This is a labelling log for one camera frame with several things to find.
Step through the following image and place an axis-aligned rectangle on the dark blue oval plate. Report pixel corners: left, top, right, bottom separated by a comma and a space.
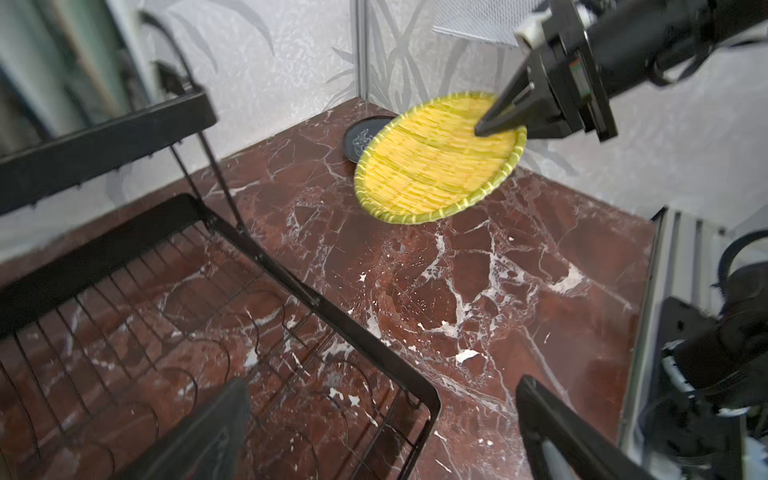
343, 115, 394, 164

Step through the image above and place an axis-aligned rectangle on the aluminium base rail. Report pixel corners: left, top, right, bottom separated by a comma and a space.
619, 208, 767, 479

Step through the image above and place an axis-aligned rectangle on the black wire dish rack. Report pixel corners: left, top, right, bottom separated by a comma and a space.
0, 11, 442, 480

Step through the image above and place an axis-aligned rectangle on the mint green flower plate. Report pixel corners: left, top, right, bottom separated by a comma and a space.
37, 1, 133, 118

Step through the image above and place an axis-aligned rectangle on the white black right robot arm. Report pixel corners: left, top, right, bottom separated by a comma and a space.
474, 1, 767, 142

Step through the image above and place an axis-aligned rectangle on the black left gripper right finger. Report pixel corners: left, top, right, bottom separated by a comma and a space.
515, 376, 651, 479

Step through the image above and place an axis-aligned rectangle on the white wire mesh basket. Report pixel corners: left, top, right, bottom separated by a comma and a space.
433, 0, 551, 48

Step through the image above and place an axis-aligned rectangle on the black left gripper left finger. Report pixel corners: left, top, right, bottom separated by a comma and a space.
116, 378, 251, 479

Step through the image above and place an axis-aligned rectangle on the green yellow woven plate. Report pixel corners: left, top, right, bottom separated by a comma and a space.
354, 91, 527, 225

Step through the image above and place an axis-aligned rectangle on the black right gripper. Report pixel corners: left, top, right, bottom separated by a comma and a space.
474, 1, 618, 141

